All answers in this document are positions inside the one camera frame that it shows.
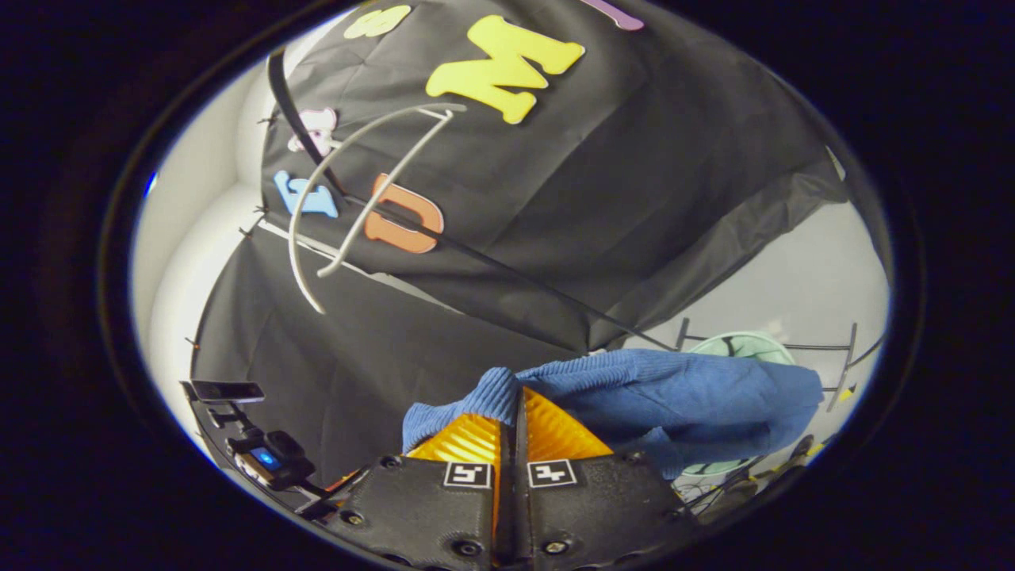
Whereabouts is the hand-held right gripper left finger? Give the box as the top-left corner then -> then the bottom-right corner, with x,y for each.
321,412 -> 510,571

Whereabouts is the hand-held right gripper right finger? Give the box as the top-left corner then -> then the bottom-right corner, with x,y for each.
511,386 -> 700,570

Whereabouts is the blue knitted sweater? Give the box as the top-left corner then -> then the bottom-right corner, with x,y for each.
401,348 -> 826,481

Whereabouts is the pale green laundry hamper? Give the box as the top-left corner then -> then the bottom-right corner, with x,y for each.
678,330 -> 799,481

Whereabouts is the white plastic clothes hanger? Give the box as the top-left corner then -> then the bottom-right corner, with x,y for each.
287,101 -> 469,315

